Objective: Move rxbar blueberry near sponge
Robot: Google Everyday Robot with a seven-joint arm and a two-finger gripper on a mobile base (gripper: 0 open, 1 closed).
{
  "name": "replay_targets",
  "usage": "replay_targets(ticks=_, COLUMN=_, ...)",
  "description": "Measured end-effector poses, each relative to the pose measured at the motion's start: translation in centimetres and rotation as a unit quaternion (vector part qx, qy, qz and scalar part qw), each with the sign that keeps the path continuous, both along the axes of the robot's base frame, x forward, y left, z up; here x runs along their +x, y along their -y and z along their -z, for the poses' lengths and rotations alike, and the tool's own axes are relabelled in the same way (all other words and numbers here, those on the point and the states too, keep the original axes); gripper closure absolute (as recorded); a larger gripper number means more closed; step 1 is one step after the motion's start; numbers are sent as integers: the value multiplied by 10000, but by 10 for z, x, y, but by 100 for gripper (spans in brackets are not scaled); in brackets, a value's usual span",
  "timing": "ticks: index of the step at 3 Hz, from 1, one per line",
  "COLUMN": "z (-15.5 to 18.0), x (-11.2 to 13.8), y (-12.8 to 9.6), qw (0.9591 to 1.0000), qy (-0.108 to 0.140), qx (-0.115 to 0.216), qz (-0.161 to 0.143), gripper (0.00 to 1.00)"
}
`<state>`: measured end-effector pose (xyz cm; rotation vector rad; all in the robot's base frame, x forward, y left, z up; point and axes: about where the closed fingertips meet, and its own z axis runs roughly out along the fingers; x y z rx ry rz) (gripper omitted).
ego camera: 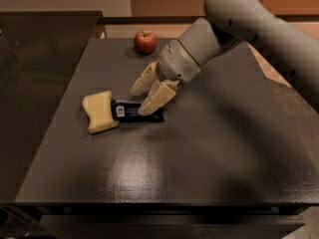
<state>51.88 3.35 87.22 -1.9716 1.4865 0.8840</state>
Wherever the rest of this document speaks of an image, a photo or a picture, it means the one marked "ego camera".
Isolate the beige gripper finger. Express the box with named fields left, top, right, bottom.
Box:
left=131, top=62, right=163, bottom=97
left=138, top=80, right=179, bottom=116

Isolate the dark blue rxbar wrapper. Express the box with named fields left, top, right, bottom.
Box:
left=111, top=100, right=164, bottom=122

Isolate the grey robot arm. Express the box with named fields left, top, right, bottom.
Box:
left=131, top=0, right=319, bottom=116

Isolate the yellow sponge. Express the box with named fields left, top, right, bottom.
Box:
left=83, top=91, right=120, bottom=134

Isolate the red apple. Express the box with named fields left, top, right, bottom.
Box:
left=134, top=30, right=157, bottom=55

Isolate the dark side table panel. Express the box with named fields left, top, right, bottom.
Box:
left=0, top=11, right=101, bottom=205

